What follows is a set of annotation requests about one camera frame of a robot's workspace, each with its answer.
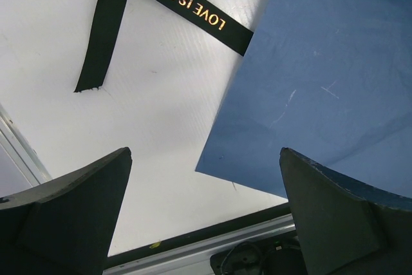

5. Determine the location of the front aluminium frame rail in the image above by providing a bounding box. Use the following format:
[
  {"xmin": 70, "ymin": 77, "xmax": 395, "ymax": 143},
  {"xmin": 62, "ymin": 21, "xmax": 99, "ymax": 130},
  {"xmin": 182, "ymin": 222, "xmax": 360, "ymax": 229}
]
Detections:
[{"xmin": 103, "ymin": 214, "xmax": 295, "ymax": 274}]

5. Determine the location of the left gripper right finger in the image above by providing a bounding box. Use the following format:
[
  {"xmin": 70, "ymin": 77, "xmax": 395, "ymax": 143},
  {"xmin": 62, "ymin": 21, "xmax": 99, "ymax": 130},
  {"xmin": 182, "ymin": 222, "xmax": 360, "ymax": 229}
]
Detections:
[{"xmin": 279, "ymin": 148, "xmax": 411, "ymax": 274}]

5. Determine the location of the left aluminium frame post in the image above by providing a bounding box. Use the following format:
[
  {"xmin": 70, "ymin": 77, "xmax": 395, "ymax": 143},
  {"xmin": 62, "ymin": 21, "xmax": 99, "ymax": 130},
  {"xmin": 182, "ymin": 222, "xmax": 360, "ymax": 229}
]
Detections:
[{"xmin": 1, "ymin": 106, "xmax": 53, "ymax": 186}]

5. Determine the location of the black ribbon gold lettering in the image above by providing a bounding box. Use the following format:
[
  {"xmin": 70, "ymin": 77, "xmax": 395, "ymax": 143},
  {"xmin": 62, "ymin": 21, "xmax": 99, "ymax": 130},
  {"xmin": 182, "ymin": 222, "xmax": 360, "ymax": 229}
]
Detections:
[{"xmin": 73, "ymin": 0, "xmax": 255, "ymax": 93}]

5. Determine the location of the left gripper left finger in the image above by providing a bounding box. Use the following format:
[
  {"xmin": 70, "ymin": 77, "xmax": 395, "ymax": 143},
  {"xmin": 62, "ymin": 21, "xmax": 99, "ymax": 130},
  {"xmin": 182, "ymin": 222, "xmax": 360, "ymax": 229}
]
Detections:
[{"xmin": 1, "ymin": 147, "xmax": 132, "ymax": 274}]

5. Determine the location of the blue wrapping paper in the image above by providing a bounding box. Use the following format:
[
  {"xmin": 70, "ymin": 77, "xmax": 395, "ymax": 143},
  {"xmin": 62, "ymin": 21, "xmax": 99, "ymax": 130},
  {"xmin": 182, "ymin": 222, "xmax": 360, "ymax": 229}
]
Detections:
[{"xmin": 196, "ymin": 0, "xmax": 411, "ymax": 197}]

